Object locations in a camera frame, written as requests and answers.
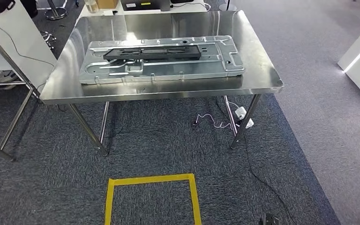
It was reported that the black plastic plate bracket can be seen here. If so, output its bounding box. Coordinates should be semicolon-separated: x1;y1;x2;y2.
103;46;203;62

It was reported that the stainless steel workbench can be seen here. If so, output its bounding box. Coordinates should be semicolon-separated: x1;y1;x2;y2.
39;10;285;157

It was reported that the white power strip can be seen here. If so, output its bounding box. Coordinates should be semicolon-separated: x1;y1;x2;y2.
235;106;255;129

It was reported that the grey stamped metal panel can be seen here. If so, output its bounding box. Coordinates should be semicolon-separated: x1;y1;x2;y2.
79;35;246;85

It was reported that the white desk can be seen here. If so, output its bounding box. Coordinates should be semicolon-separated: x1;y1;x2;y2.
74;0;212;19

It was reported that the grey laptop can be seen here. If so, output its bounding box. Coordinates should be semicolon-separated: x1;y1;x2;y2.
120;0;172;12

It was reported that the brown cardboard box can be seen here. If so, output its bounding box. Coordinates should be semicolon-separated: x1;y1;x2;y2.
95;0;120;9

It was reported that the clear plastic bottle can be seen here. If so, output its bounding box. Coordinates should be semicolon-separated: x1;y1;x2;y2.
84;0;100;14

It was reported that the chrome chair base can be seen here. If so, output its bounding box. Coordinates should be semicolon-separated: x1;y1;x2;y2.
44;0;68;21

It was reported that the white sneakers pair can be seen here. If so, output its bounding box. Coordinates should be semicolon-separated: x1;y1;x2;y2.
0;70;21;90

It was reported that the person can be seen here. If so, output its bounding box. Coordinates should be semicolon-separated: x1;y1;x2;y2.
20;0;39;19

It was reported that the black floor cable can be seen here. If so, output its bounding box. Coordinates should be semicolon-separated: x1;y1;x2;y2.
243;127;297;225

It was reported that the grey stanchion post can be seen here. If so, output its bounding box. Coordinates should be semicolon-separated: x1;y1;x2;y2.
218;0;239;12

